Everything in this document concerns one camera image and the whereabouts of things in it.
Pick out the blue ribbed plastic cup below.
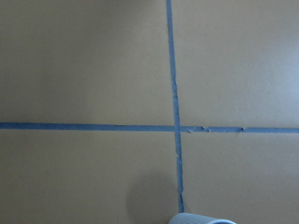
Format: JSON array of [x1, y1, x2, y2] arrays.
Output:
[[168, 213, 236, 224]]

